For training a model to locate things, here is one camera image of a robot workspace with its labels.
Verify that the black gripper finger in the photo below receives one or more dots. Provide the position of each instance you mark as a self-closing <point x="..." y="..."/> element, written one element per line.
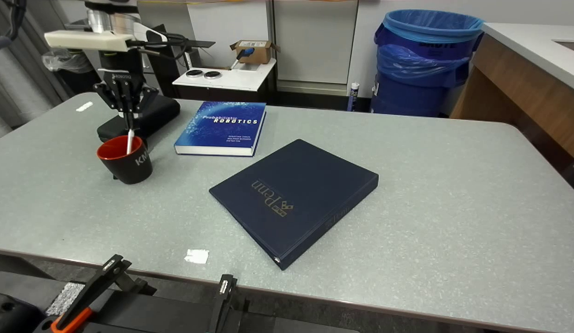
<point x="108" y="97"/>
<point x="128" y="103"/>

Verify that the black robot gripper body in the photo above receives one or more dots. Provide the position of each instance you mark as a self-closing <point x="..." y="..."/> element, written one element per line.
<point x="113" y="78"/>

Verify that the white marker with black cap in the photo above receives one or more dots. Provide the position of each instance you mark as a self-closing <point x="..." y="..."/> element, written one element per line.
<point x="130" y="141"/>

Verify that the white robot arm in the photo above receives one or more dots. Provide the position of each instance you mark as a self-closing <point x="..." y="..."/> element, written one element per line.
<point x="121" y="40"/>

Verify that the white tape corner piece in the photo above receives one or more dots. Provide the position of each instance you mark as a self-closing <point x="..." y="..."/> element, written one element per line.
<point x="84" y="106"/>

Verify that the red and black mug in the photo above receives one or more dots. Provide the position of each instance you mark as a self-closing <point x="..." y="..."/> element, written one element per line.
<point x="126" y="169"/>

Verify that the blue robotics textbook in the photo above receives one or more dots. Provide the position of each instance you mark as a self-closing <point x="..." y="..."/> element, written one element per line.
<point x="223" y="128"/>

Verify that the white side cart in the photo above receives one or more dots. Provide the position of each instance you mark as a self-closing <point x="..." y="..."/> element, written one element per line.
<point x="247" y="78"/>

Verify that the open cardboard box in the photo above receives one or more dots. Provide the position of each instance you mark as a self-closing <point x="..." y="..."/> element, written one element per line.
<point x="252" y="53"/>

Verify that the navy Penn binder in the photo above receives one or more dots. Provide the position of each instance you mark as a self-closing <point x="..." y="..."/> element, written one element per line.
<point x="289" y="199"/>

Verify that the black perforated mounting board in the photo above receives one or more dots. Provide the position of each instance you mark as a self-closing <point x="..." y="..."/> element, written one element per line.
<point x="26" y="300"/>

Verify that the blue trash bin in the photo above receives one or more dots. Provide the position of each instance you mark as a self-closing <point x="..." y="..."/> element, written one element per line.
<point x="421" y="58"/>

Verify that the orange-handled clamp near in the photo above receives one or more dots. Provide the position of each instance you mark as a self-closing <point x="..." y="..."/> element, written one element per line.
<point x="82" y="313"/>

